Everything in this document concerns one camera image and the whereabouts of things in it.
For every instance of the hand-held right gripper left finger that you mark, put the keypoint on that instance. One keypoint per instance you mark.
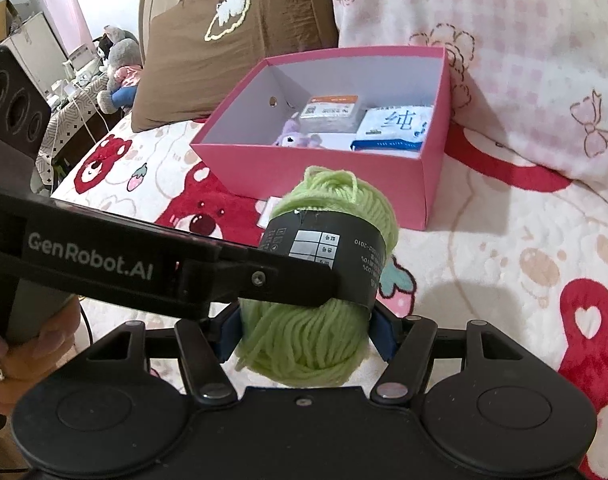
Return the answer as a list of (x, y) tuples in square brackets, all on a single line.
[(228, 332)]

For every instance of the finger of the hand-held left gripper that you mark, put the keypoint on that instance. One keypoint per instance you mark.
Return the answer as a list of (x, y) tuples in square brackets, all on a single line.
[(274, 280)]

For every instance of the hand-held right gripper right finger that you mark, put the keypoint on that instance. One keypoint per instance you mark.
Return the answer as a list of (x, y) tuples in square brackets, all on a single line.
[(381, 332)]

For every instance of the green yarn ball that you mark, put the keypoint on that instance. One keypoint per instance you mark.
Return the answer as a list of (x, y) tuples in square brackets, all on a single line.
[(304, 340)]

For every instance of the pink cardboard box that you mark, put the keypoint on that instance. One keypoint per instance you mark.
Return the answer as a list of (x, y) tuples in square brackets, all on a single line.
[(334, 185)]

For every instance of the purple plush toy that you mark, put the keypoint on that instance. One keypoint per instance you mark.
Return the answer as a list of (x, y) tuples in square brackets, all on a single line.
[(291, 132)]

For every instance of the white orange card packet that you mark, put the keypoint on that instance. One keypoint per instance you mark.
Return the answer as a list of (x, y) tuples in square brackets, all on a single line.
[(334, 112)]

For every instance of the person's left hand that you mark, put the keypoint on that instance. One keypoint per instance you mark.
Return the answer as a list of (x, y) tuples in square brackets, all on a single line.
[(28, 360)]

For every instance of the white paper slip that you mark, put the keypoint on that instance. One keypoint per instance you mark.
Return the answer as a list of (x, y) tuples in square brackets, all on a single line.
[(269, 212)]

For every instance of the red bear printed blanket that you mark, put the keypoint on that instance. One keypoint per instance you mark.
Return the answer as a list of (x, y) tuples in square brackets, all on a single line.
[(484, 270)]

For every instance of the table with patterned cloth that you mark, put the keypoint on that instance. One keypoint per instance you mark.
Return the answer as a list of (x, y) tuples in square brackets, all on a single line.
[(68, 125)]

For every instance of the white blue wet wipes pack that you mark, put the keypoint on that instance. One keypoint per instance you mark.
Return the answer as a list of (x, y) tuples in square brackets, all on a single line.
[(389, 127)]

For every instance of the white tabletop appliance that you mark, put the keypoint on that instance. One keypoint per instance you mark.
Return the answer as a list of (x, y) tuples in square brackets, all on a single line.
[(81, 60)]

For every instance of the grey plush toy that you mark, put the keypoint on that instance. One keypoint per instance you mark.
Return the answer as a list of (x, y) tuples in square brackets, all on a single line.
[(121, 55)]

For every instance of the brown pillow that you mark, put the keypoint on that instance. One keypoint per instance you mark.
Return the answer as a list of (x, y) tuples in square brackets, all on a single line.
[(223, 70)]

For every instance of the white cabinet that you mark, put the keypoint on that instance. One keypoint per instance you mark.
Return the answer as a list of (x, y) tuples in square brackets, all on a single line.
[(33, 45)]

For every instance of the beige bed headboard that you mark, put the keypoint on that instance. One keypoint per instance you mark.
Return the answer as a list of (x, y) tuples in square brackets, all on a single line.
[(144, 20)]

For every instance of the pink curtain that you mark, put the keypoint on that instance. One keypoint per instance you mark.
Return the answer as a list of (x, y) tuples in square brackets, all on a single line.
[(66, 5)]

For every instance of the pink checked quilt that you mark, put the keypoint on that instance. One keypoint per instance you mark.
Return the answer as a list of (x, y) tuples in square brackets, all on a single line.
[(509, 35)]

